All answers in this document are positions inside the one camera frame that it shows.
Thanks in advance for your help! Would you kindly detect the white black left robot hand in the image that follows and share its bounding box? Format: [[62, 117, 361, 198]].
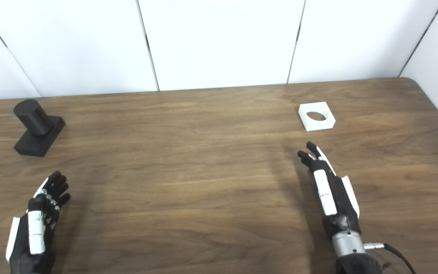
[[6, 171, 71, 274]]

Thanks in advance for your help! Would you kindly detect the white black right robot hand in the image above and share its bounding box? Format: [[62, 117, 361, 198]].
[[297, 142, 361, 239]]

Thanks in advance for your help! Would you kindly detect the white square piece with hole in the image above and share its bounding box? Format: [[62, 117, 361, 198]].
[[298, 102, 336, 132]]

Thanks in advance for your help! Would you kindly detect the black peg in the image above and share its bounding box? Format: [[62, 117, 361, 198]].
[[13, 99, 66, 157]]

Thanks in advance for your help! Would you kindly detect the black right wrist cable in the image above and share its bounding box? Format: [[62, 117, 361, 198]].
[[363, 243, 417, 274]]

